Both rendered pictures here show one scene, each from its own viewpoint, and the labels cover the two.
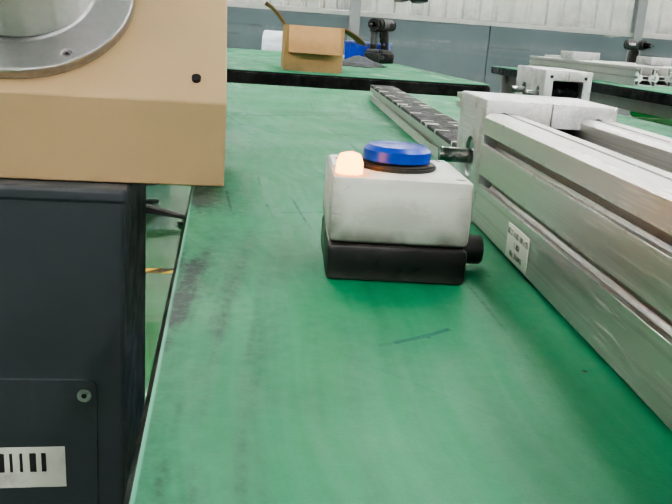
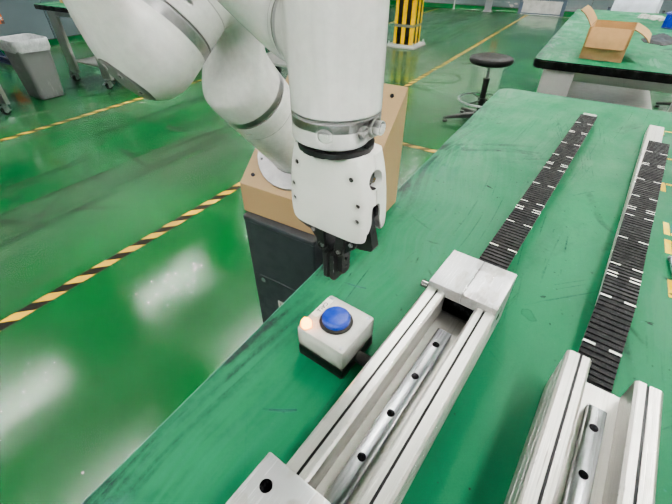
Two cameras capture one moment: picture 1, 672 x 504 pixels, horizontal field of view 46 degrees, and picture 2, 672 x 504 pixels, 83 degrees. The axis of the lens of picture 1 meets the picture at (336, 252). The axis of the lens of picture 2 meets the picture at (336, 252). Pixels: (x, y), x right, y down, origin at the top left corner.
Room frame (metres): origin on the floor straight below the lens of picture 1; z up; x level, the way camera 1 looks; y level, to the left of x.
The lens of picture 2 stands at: (0.20, -0.27, 1.25)
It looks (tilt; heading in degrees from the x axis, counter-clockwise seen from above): 39 degrees down; 41
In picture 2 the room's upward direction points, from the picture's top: straight up
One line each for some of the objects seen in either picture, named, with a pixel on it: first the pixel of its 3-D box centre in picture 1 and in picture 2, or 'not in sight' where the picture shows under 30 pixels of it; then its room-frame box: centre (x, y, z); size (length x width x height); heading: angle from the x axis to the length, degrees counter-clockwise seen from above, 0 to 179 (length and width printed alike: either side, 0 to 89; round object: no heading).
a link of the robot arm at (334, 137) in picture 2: not in sight; (338, 124); (0.47, -0.03, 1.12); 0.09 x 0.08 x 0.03; 94
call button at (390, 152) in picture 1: (396, 160); (336, 319); (0.47, -0.03, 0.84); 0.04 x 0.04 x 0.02
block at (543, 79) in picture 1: (552, 94); not in sight; (1.60, -0.40, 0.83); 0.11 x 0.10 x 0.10; 92
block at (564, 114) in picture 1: (513, 157); (459, 296); (0.65, -0.14, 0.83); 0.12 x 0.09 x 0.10; 94
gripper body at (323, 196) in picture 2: not in sight; (336, 181); (0.47, -0.03, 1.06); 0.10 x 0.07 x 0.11; 94
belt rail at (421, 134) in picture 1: (411, 116); not in sight; (1.28, -0.10, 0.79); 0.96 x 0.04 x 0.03; 4
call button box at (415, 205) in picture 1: (405, 214); (340, 337); (0.48, -0.04, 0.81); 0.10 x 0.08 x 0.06; 94
